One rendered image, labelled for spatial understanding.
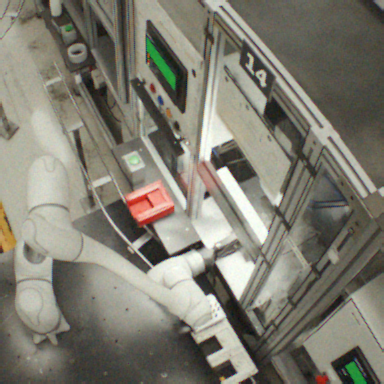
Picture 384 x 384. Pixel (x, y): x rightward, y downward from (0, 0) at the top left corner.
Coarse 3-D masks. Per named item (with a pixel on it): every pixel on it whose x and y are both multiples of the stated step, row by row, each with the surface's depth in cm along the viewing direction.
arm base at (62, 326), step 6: (60, 312) 215; (60, 318) 213; (60, 324) 212; (66, 324) 213; (30, 330) 210; (54, 330) 209; (60, 330) 211; (66, 330) 212; (36, 336) 209; (42, 336) 209; (48, 336) 208; (54, 336) 208; (36, 342) 208; (54, 342) 207
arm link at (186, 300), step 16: (80, 256) 157; (96, 256) 163; (112, 256) 168; (128, 272) 169; (144, 288) 171; (160, 288) 173; (176, 288) 181; (192, 288) 182; (176, 304) 176; (192, 304) 178; (208, 304) 181; (192, 320) 178; (208, 320) 181
